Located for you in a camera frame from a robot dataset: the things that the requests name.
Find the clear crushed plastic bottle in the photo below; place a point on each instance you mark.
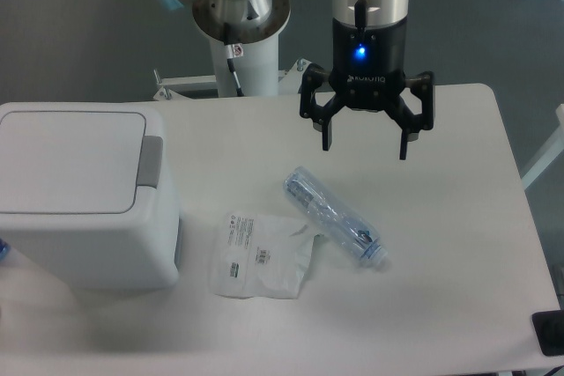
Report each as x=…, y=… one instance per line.
x=360, y=239

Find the grey lid push button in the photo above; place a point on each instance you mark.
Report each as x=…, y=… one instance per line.
x=150, y=160

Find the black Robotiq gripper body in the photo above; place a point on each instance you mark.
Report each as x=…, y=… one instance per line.
x=368, y=67

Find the white crumpled plastic bag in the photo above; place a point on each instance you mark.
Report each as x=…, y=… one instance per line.
x=257, y=255

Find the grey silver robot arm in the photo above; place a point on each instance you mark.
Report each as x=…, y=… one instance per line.
x=248, y=21

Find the black device at table edge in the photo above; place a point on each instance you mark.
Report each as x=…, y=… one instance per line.
x=548, y=327

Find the white metal base frame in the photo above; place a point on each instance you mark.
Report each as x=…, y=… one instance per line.
x=206, y=86

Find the white plastic trash can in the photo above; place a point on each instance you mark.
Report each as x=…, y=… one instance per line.
x=134, y=250

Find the white frame bar right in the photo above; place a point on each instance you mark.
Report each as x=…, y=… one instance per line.
x=550, y=150

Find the white trash can lid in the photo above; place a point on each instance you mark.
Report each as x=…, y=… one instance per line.
x=56, y=162

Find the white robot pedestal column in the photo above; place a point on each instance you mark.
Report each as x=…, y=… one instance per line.
x=248, y=63

